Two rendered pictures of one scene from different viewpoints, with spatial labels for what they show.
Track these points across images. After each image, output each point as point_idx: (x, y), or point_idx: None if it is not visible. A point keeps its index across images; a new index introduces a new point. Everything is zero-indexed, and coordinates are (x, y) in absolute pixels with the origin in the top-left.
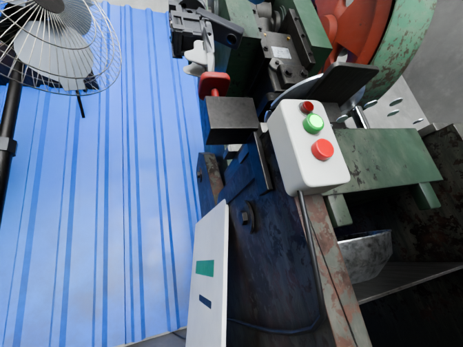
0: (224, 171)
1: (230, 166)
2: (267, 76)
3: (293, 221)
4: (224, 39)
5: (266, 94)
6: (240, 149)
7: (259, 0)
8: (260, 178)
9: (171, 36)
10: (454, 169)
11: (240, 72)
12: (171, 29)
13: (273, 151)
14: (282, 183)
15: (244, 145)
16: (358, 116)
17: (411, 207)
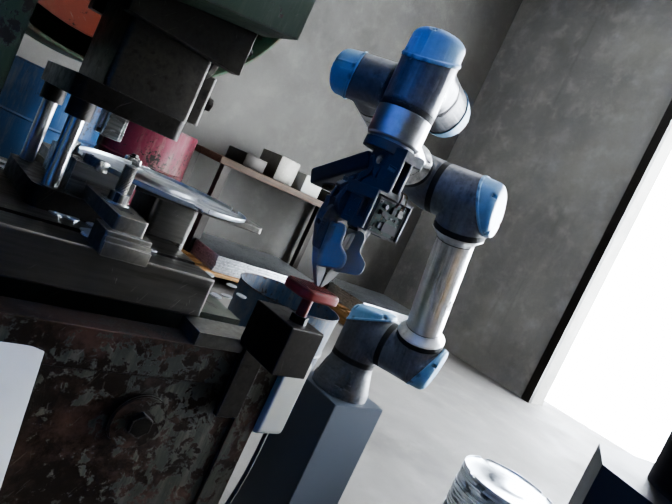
0: (2, 226)
1: (65, 250)
2: (197, 75)
3: (234, 448)
4: (333, 181)
5: (181, 123)
6: (151, 268)
7: (335, 90)
8: (236, 402)
9: (387, 225)
10: None
11: (199, 5)
12: (394, 233)
13: (264, 383)
14: (249, 415)
15: (172, 277)
16: None
17: None
